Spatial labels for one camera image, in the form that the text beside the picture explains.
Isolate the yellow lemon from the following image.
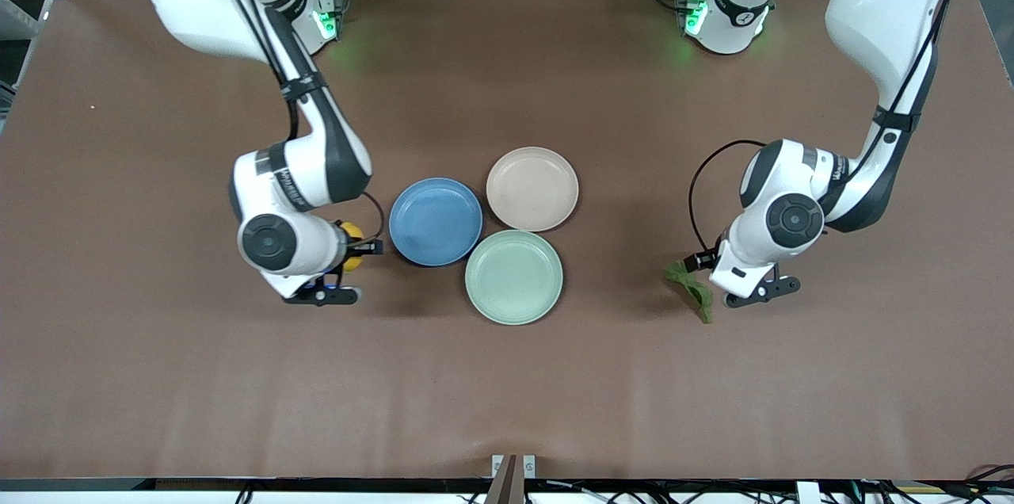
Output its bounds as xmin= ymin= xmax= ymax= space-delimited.
xmin=339 ymin=222 xmax=367 ymax=273

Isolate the green lettuce leaf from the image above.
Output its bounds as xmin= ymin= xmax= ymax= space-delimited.
xmin=664 ymin=261 xmax=715 ymax=324

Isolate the blue plate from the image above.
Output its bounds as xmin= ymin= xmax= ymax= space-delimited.
xmin=388 ymin=177 xmax=484 ymax=267

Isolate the mint green plate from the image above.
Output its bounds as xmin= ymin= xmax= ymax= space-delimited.
xmin=464 ymin=229 xmax=565 ymax=326

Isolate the beige plate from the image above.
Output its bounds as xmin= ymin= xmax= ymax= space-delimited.
xmin=486 ymin=146 xmax=580 ymax=233

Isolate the small metal table bracket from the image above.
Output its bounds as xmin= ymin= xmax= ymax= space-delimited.
xmin=491 ymin=454 xmax=537 ymax=481

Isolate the dark camera pole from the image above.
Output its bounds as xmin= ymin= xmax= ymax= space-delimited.
xmin=484 ymin=454 xmax=518 ymax=504

